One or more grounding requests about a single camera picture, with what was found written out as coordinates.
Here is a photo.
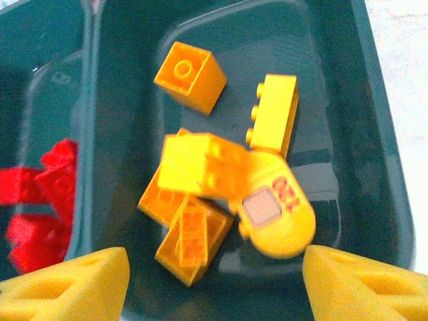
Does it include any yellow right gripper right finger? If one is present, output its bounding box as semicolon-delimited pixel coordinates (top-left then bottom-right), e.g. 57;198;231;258
302;244;428;321

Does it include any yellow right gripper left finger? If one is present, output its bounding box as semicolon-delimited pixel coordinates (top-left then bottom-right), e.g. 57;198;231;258
0;246;130;321

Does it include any red lego brick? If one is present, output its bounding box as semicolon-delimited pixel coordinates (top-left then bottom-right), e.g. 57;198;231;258
5;213;73;274
35;138;80;228
0;167;44;205

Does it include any rounded yellow printed lego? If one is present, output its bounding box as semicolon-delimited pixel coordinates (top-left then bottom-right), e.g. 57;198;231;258
230;150;317;260

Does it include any orange printed lego brick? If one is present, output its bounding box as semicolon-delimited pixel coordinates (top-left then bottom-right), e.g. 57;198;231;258
154;197;235;288

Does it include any long yellow lego brick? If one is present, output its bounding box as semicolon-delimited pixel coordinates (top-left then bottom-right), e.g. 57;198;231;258
245;74;300;158

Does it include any teal plastic container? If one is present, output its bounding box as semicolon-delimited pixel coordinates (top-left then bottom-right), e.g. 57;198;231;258
63;0;415;321
0;0;98;282

